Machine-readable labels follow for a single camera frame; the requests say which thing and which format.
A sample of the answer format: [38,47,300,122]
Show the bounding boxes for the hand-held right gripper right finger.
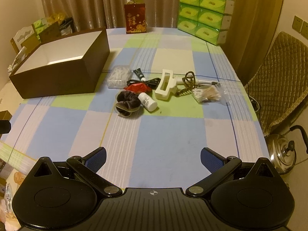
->
[185,147,277,196]

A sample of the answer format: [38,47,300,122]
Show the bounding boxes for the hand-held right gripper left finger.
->
[32,147,123,198]

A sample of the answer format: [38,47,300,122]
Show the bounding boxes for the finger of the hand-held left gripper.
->
[0,120,11,134]

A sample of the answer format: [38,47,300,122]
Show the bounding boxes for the bag of cotton swabs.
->
[192,87,222,104]

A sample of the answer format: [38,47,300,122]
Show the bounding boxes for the brown velvet scrunchie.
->
[115,90,142,118]

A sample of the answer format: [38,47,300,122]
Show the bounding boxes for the clear plastic bag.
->
[217,80,239,106]

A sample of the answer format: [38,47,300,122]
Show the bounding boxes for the brown cardboard storage box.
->
[9,27,110,100]

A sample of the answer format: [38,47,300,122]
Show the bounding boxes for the leopard print hair cord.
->
[176,71,196,97]

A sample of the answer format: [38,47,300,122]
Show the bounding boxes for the white pill bottle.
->
[138,92,158,112]

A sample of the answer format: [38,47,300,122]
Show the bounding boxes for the white handheld device with cable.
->
[174,76,220,87]

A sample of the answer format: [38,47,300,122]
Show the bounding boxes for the red snack packet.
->
[124,83,151,95]

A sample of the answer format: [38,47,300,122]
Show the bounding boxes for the clear plastic floss pick box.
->
[107,65,129,89]

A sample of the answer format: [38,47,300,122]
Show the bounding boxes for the white plastic holder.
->
[155,69,177,101]

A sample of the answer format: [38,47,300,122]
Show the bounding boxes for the black cable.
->
[126,77,161,92]

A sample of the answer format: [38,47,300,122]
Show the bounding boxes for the dark green tube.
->
[133,68,146,82]

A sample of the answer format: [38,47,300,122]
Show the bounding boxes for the dark bag with white items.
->
[59,17,79,35]

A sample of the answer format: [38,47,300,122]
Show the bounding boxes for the stainless steel kettle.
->
[267,125,306,175]

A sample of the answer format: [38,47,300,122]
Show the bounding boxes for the plain brown cardboard box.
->
[38,21,61,44]

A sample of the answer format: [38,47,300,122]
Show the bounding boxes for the quilted brown chair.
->
[244,31,308,137]

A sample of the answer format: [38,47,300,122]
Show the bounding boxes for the small green tissue pack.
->
[32,18,49,35]

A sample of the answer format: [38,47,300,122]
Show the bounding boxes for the yellow plastic bag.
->
[47,13,65,23]

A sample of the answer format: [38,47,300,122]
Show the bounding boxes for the beige curtain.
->
[43,0,178,29]
[212,0,293,87]

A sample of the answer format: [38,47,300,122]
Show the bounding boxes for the stack of green tissue packs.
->
[177,0,235,46]

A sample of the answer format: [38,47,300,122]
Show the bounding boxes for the red gift bag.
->
[124,0,148,34]

